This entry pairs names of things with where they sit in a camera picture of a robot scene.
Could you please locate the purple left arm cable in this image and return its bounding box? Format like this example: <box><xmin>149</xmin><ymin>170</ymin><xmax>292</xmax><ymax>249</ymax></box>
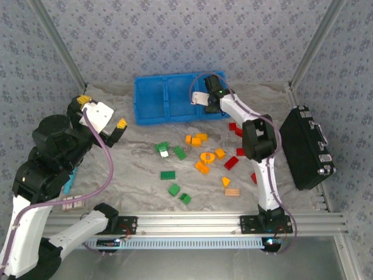
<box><xmin>0</xmin><ymin>109</ymin><xmax>115</xmax><ymax>272</ymax></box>

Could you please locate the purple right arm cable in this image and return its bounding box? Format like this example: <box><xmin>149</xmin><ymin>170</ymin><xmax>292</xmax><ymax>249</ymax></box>
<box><xmin>189</xmin><ymin>72</ymin><xmax>298</xmax><ymax>256</ymax></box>

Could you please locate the long red lego brick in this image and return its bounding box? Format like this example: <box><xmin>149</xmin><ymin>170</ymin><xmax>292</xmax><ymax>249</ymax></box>
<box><xmin>223</xmin><ymin>156</ymin><xmax>240</xmax><ymax>170</ymax></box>

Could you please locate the playing card box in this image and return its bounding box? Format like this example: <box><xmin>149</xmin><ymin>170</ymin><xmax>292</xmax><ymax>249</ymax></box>
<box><xmin>61</xmin><ymin>194</ymin><xmax>87</xmax><ymax>212</ymax></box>

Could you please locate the slotted cable duct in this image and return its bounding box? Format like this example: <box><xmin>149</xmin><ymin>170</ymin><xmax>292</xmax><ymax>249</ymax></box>
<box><xmin>83</xmin><ymin>236</ymin><xmax>265</xmax><ymax>250</ymax></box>

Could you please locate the aluminium frame leg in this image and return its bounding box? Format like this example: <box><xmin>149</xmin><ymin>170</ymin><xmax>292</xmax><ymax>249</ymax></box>
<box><xmin>334</xmin><ymin>236</ymin><xmax>361</xmax><ymax>280</ymax></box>

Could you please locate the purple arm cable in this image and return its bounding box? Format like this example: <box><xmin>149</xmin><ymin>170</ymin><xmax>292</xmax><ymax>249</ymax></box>
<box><xmin>189</xmin><ymin>72</ymin><xmax>298</xmax><ymax>256</ymax></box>
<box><xmin>0</xmin><ymin>109</ymin><xmax>115</xmax><ymax>272</ymax></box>

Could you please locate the small controller circuit board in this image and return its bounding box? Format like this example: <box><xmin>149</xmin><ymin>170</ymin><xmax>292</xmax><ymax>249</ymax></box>
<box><xmin>96</xmin><ymin>238</ymin><xmax>122</xmax><ymax>247</ymax></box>
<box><xmin>261</xmin><ymin>237</ymin><xmax>285</xmax><ymax>248</ymax></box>

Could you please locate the black hard case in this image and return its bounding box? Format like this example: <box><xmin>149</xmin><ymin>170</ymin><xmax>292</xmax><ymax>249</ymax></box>
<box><xmin>278</xmin><ymin>105</ymin><xmax>337</xmax><ymax>191</ymax></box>

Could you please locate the teal cylindrical tool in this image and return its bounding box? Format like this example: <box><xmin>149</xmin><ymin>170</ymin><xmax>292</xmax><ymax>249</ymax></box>
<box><xmin>64</xmin><ymin>166</ymin><xmax>79</xmax><ymax>195</ymax></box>

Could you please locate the aluminium frame post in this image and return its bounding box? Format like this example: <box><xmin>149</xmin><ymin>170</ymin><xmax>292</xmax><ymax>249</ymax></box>
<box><xmin>289</xmin><ymin>0</ymin><xmax>348</xmax><ymax>90</ymax></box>
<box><xmin>27</xmin><ymin>0</ymin><xmax>88</xmax><ymax>90</ymax></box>

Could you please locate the blue three-compartment bin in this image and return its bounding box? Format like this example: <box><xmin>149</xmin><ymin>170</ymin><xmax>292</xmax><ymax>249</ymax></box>
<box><xmin>133</xmin><ymin>71</ymin><xmax>231</xmax><ymax>126</ymax></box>

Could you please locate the aluminium rail beam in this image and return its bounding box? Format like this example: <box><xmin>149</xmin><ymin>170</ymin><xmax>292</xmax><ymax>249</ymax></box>
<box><xmin>43</xmin><ymin>212</ymin><xmax>349</xmax><ymax>236</ymax></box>

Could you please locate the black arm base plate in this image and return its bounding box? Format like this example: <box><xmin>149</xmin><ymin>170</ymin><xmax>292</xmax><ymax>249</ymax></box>
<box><xmin>115</xmin><ymin>215</ymin><xmax>138</xmax><ymax>235</ymax></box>
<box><xmin>240</xmin><ymin>215</ymin><xmax>294</xmax><ymax>235</ymax></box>

